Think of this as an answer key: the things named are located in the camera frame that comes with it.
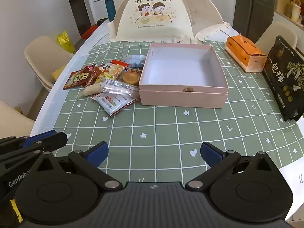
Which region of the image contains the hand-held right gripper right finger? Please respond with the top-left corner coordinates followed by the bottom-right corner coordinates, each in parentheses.
top-left (185, 141), bottom-right (277, 192)

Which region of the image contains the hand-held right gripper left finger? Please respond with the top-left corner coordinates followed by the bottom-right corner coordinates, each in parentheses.
top-left (31, 141), bottom-right (121, 192)

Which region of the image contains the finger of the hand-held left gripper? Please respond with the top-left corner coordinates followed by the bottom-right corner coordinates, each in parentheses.
top-left (0, 130), bottom-right (57, 148)
top-left (0, 132), bottom-right (68, 164)

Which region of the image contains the white red-print snack packet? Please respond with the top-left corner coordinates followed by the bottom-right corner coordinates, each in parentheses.
top-left (92, 92), bottom-right (140, 118)

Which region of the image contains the pale rice snack packet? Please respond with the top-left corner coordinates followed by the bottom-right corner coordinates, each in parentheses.
top-left (78, 78), bottom-right (105, 98)

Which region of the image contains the red-brown snack packet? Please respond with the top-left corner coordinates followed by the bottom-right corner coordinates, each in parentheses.
top-left (62, 65), bottom-right (96, 90)

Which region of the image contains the clear silver snack packet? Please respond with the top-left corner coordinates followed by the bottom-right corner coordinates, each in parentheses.
top-left (102, 78), bottom-right (140, 98)

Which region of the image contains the pink cardboard box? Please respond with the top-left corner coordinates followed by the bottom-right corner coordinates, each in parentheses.
top-left (138, 43), bottom-right (229, 109)

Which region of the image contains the round cake packet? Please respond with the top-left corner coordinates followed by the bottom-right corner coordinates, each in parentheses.
top-left (122, 68), bottom-right (143, 86)

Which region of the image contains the yellow panda cracker packet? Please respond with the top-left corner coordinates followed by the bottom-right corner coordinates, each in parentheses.
top-left (110, 60), bottom-right (131, 81)

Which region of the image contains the blue-grey snack packet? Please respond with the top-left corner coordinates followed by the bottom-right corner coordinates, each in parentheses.
top-left (123, 54), bottom-right (148, 68)

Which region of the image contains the beige chair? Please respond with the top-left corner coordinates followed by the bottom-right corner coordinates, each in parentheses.
top-left (24, 36), bottom-right (76, 92)
top-left (255, 22), bottom-right (298, 57)
top-left (0, 99), bottom-right (36, 139)

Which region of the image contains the green checked tablecloth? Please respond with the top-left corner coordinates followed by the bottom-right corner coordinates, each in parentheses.
top-left (53, 40), bottom-right (304, 187)

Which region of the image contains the yellow cushion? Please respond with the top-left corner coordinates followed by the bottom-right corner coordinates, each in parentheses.
top-left (51, 65), bottom-right (69, 81)

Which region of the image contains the yellow plastic bag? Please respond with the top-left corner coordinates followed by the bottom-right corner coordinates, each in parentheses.
top-left (56, 30), bottom-right (75, 53)

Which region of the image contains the orange tissue pack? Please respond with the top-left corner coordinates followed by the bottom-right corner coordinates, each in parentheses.
top-left (225, 35), bottom-right (268, 74)

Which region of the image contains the large black snack bag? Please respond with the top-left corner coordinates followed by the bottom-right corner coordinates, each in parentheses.
top-left (262, 36), bottom-right (304, 122)

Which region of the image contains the red stool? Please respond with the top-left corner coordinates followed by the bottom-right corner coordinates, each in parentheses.
top-left (80, 25), bottom-right (101, 38)

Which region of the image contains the dark door panel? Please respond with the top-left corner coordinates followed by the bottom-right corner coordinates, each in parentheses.
top-left (64, 0), bottom-right (92, 36)

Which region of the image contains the cream mesh food cover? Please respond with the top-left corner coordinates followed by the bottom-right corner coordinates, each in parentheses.
top-left (107, 0), bottom-right (231, 44)

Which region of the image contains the blue thermos bottle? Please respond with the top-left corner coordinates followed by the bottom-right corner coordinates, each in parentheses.
top-left (104, 0), bottom-right (116, 22)

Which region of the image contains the dark tall cabinet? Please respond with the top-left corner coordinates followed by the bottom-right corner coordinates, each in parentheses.
top-left (233, 0), bottom-right (278, 44)

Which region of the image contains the shelf with ornaments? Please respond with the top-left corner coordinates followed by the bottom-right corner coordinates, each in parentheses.
top-left (274, 0), bottom-right (304, 28)

